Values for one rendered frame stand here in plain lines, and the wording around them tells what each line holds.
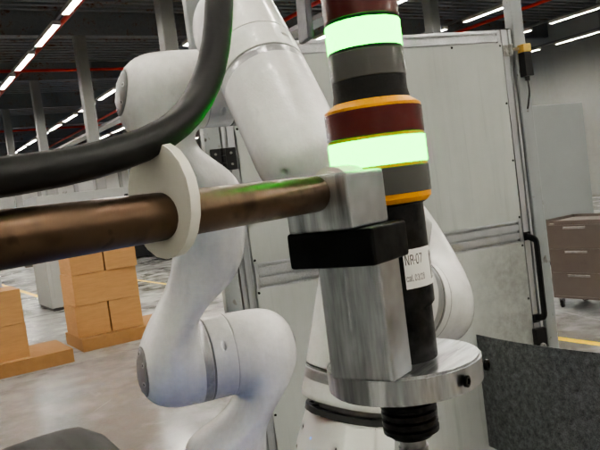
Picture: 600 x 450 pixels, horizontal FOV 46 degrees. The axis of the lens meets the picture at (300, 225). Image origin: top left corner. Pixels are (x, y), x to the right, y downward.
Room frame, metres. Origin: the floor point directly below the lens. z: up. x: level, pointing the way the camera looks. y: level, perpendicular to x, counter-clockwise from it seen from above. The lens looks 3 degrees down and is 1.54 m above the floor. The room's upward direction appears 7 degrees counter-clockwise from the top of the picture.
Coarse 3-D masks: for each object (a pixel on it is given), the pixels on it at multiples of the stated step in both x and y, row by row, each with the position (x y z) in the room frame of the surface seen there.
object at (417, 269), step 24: (408, 216) 0.30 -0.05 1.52; (408, 240) 0.30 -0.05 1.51; (408, 264) 0.30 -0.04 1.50; (408, 288) 0.30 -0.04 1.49; (432, 288) 0.31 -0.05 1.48; (408, 312) 0.30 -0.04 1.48; (432, 312) 0.31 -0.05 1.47; (408, 336) 0.30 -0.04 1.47; (432, 336) 0.31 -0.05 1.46; (384, 408) 0.31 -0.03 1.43; (408, 408) 0.30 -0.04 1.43; (432, 408) 0.31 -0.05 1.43; (384, 432) 0.31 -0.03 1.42; (408, 432) 0.30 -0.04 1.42; (432, 432) 0.31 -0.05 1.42
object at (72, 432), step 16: (64, 432) 0.37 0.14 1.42; (80, 432) 0.37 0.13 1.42; (96, 432) 0.38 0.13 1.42; (16, 448) 0.33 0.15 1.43; (32, 448) 0.34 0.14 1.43; (48, 448) 0.35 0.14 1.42; (64, 448) 0.35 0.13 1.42; (80, 448) 0.36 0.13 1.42; (96, 448) 0.36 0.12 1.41; (112, 448) 0.37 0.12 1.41
